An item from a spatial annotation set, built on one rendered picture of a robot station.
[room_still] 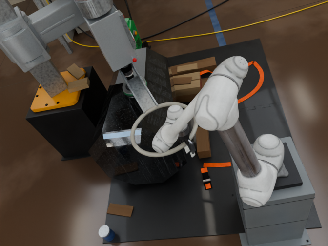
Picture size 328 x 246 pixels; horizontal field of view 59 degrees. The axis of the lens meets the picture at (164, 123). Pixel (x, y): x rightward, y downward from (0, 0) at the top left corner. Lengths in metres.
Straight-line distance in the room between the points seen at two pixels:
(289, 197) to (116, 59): 1.47
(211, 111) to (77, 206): 2.28
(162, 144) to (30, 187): 2.28
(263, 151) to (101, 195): 1.89
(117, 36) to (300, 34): 2.56
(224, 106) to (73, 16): 1.89
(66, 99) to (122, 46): 0.94
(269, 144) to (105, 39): 1.28
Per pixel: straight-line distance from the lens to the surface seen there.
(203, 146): 2.79
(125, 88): 2.52
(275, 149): 1.59
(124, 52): 2.21
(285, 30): 4.16
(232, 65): 1.16
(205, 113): 1.06
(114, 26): 2.10
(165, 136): 1.54
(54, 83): 2.92
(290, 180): 1.80
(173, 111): 1.62
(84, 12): 2.04
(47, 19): 2.68
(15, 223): 3.47
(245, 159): 1.36
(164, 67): 2.84
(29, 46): 2.64
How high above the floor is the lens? 2.44
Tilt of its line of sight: 49 degrees down
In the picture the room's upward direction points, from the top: 23 degrees counter-clockwise
